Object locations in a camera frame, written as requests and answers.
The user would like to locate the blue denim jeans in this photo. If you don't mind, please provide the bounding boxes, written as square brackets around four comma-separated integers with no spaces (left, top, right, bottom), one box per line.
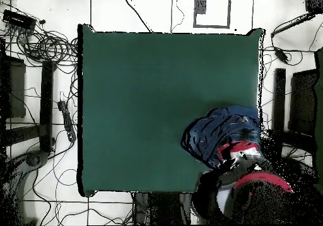
[180,105,262,172]

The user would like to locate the black power adapter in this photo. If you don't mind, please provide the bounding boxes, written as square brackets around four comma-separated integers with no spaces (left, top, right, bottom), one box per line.
[273,46,290,63]

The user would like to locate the dark green table cloth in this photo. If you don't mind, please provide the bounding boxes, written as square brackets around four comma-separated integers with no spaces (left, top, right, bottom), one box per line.
[76,23,266,198]

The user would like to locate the grey floor socket plate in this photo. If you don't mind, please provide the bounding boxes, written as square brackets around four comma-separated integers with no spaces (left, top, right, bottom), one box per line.
[194,0,208,15]

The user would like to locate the black power strip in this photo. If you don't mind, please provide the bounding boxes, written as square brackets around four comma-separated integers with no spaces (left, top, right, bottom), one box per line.
[57,100,77,143]

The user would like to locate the grey stand leg round foot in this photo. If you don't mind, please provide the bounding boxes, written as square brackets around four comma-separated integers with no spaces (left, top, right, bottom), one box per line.
[2,150,50,224]

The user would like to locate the black hub box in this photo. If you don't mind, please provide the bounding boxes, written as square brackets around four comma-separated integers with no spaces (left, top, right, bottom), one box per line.
[1,9,38,32]

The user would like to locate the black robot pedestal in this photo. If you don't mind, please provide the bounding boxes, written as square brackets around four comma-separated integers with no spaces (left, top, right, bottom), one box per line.
[132,191,194,225]

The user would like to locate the thick black cable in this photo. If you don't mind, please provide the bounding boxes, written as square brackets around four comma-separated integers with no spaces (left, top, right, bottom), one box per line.
[270,12,316,39]

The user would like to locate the long black floor cable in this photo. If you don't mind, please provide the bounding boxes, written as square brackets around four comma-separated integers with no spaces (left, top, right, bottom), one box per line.
[123,0,154,33]

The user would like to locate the coiled black cable bundle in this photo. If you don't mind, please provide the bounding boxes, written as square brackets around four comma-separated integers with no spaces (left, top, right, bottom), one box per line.
[15,28,79,68]

